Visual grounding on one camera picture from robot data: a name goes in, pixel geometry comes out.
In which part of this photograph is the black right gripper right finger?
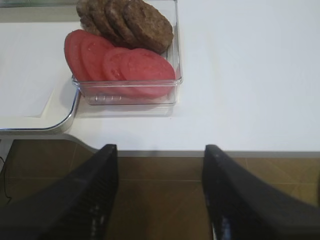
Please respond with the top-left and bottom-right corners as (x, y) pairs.
(202, 145), (320, 240)

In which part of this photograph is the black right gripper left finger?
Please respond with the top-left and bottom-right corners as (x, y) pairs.
(0, 144), (118, 240)

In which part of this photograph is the silver metal tray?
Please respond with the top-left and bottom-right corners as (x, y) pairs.
(0, 0), (80, 137)

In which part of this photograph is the red tomato slice front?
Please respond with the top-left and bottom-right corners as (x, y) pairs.
(120, 48), (176, 99)

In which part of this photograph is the red tomato slice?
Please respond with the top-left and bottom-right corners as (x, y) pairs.
(80, 36), (115, 82)
(120, 48), (176, 99)
(102, 47), (130, 81)
(64, 29), (90, 82)

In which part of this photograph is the red tomato slice back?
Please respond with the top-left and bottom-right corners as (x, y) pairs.
(64, 29), (90, 82)

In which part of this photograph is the white paper sheet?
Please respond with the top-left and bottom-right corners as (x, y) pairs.
(0, 22), (80, 118)

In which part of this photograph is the clear patty and tomato container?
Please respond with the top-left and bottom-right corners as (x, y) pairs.
(64, 0), (183, 105)

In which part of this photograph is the brown meat patty front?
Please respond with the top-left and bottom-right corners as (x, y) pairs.
(122, 0), (174, 54)

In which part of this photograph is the brown meat patty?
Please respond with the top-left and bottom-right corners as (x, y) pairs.
(76, 0), (101, 36)
(104, 0), (141, 48)
(88, 0), (127, 48)
(122, 0), (174, 54)

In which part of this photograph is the brown meat patty back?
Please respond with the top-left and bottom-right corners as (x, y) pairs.
(76, 0), (101, 36)

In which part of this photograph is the black cable under table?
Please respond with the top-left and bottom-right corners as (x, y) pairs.
(0, 156), (13, 205)

